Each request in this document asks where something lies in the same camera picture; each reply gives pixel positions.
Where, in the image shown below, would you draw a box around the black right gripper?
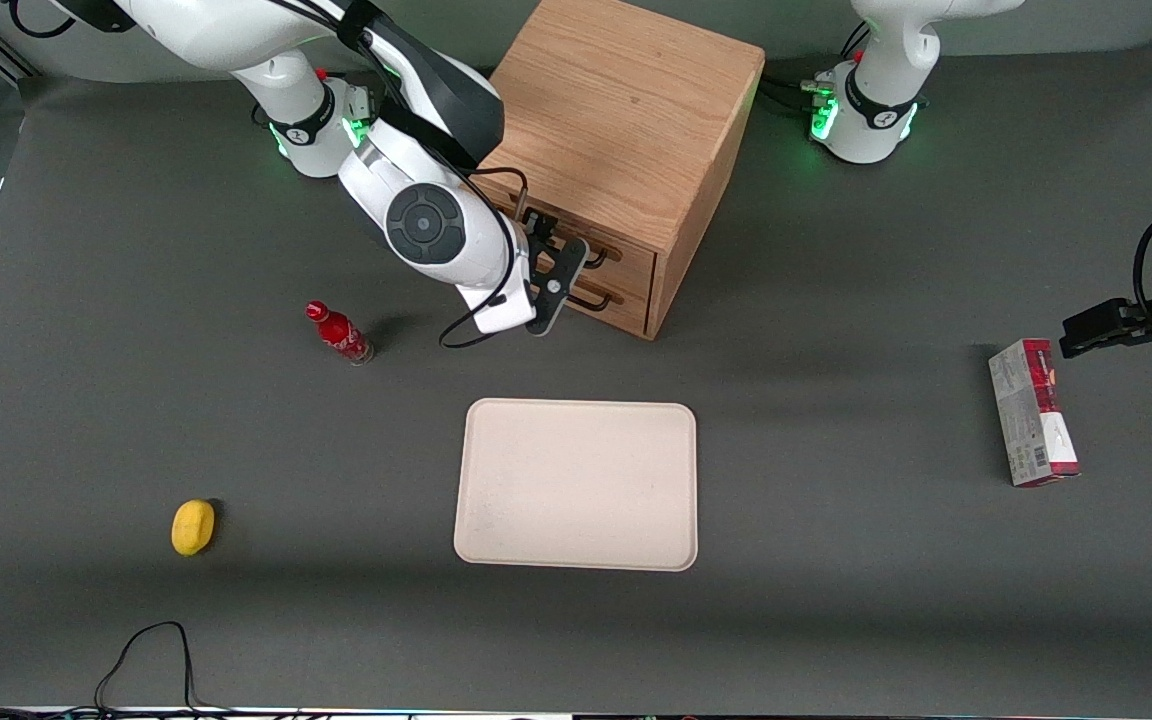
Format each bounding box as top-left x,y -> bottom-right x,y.
522,206 -> 590,337

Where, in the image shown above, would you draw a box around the wooden drawer cabinet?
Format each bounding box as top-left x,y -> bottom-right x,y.
476,0 -> 766,342

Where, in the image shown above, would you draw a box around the red and white carton box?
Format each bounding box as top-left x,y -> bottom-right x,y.
988,338 -> 1081,488

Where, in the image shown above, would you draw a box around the red soda bottle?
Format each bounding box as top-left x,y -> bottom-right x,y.
305,300 -> 375,367

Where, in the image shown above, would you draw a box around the beige rectangular tray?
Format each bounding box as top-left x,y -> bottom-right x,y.
453,398 -> 699,573

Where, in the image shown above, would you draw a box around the yellow lemon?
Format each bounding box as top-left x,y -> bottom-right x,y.
171,499 -> 218,557

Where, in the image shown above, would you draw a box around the black left arm base cables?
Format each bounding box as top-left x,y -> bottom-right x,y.
762,72 -> 839,113

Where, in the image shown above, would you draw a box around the black cable loop on table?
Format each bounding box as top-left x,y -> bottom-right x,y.
93,621 -> 203,714

